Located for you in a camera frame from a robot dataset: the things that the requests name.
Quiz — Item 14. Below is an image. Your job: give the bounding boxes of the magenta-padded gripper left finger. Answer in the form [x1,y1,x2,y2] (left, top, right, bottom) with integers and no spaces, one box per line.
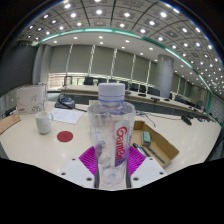
[59,145,98,190]

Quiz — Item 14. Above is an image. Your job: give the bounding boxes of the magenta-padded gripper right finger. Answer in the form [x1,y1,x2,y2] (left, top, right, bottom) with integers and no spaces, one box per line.
[126,145,168,190]

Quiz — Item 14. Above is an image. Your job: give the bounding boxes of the clear plastic water bottle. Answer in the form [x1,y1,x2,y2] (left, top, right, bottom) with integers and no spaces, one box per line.
[87,82,137,188]

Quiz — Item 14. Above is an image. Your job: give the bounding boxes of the black pen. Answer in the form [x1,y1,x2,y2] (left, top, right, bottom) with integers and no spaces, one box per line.
[132,142,151,158]
[145,145,166,164]

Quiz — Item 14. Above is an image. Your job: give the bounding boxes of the open brown cardboard box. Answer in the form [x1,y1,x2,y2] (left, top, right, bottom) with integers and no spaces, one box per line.
[131,119,180,168]

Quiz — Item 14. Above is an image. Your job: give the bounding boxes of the teal whiteboard eraser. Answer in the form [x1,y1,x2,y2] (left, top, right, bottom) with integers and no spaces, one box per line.
[141,130,152,147]

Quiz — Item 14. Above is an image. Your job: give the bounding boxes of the flat round red coaster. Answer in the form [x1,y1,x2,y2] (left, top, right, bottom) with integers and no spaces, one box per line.
[56,130,74,143]

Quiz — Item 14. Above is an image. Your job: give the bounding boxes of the printed white paper sheet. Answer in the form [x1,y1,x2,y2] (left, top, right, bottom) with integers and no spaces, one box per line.
[49,107,84,125]

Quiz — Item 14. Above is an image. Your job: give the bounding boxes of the white ceramic mug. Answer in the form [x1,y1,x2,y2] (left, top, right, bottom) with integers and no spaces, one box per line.
[34,110,54,135]

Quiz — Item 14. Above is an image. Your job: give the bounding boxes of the black table microphone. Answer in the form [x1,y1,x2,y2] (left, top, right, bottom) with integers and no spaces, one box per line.
[180,115,193,126]

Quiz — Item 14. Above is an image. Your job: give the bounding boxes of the long curved conference desk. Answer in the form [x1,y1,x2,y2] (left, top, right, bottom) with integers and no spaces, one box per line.
[60,84,218,126]

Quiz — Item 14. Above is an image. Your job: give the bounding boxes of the black office chairs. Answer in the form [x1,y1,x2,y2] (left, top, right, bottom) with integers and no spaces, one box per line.
[83,76,201,108]

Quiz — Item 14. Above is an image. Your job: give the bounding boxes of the brown paper envelope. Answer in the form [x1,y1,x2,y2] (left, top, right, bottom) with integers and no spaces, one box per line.
[0,113,22,135]

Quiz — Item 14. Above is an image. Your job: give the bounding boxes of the white copy paper carton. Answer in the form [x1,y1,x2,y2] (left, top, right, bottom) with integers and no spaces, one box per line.
[15,83,49,115]

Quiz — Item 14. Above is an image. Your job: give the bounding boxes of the black power adapter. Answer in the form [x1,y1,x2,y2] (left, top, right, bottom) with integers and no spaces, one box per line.
[4,106,18,118]

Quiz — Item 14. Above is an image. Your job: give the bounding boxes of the round ceiling lights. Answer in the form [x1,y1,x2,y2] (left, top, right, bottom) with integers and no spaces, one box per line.
[23,0,224,88]

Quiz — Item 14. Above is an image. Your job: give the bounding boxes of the thin dark cable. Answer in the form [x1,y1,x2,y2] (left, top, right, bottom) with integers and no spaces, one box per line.
[134,110,183,128]

